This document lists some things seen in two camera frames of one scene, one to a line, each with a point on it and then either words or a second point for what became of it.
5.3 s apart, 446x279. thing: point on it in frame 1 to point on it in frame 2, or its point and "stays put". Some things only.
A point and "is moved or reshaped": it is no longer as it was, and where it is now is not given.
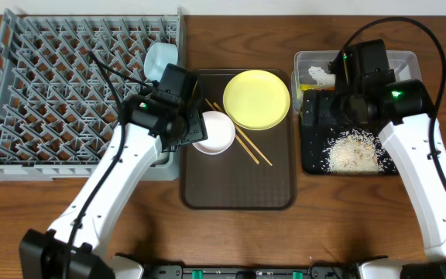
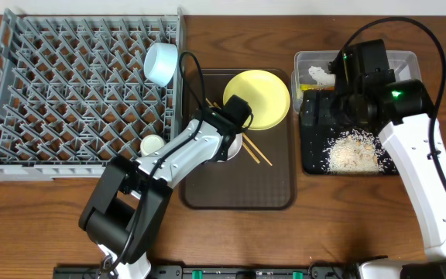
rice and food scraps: x=355 y=152 stays put
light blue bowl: x=158 y=55 stays put
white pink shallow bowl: x=221 y=132 is moved or reshaped
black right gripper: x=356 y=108 stays put
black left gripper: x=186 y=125 to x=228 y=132
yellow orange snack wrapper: x=306 y=87 stays put
